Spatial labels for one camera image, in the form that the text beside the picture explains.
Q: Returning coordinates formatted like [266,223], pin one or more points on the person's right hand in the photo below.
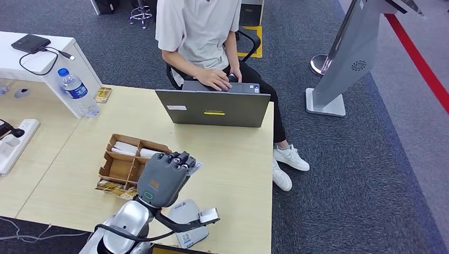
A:
[214,80]

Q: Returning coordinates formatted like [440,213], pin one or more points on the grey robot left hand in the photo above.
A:
[159,182]

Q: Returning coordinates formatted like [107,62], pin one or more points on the person's left hand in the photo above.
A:
[238,72]

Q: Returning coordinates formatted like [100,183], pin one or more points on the white ID card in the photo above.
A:
[196,167]

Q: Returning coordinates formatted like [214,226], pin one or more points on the cardboard organiser box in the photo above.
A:
[119,169]

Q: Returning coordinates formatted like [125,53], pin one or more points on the person's left forearm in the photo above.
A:
[232,49]

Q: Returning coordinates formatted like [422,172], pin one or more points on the person's right forearm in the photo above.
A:
[179,61]

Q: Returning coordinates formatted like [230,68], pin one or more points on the person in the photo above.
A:
[196,31]

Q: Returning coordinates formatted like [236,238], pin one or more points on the grey card reader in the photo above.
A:
[192,239]

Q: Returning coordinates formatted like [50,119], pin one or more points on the grey laptop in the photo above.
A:
[217,108]

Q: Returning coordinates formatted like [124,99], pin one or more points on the white paper sleeve stack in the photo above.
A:
[148,153]
[125,148]

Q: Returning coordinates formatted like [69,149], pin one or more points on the black office chair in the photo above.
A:
[250,38]

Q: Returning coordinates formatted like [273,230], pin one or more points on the dark cabinet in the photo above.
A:
[250,14]

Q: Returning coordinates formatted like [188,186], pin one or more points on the yellow edged dark panel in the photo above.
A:
[175,250]

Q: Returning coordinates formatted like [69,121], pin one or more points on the chrome stanchion base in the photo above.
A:
[317,66]

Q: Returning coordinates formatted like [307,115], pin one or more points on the chrome stool base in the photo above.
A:
[141,15]

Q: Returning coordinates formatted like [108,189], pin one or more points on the white sneaker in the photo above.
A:
[291,157]
[281,178]

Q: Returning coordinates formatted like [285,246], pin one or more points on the grey kiosk stand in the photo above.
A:
[350,52]

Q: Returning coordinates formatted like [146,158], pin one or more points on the clear water bottle blue cap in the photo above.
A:
[75,89]

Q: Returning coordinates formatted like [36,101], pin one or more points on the black computer case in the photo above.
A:
[104,5]

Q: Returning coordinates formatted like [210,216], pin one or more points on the white power strip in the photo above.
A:
[31,127]

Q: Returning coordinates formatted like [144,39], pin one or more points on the white charger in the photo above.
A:
[10,142]

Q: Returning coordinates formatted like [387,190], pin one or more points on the grey round desk grommet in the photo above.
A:
[22,93]

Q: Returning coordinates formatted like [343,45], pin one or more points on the clear plastic item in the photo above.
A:
[3,89]

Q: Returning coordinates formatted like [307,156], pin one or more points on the black external drive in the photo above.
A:
[31,43]

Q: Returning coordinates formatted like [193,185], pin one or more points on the white desk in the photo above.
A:
[7,63]

